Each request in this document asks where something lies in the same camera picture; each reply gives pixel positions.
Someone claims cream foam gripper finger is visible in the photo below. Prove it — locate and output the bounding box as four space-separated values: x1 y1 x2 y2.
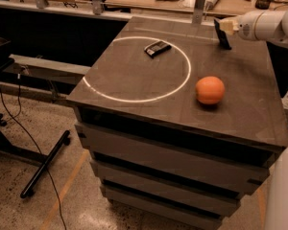
219 16 239 35

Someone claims blue rxbar blueberry bar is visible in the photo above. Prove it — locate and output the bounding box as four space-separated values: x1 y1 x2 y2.
214 19 231 50

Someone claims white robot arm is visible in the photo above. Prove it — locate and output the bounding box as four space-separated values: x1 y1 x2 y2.
219 10 288 230

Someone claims black round container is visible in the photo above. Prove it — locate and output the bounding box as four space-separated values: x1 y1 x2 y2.
255 0 273 10

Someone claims orange fruit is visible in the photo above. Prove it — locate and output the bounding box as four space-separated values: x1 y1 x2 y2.
195 76 225 104

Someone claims black snack bar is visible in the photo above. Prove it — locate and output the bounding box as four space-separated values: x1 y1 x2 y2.
144 40 172 58

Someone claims grey drawer cabinet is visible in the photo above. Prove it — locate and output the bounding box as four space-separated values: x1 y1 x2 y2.
68 17 288 230

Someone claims black stand base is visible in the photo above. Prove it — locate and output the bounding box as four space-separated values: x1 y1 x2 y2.
0 113 70 198

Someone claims grey metal bracket right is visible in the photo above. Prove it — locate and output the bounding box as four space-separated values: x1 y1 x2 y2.
192 0 205 25

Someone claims black floor cable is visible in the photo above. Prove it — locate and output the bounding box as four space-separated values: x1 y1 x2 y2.
0 74 68 230

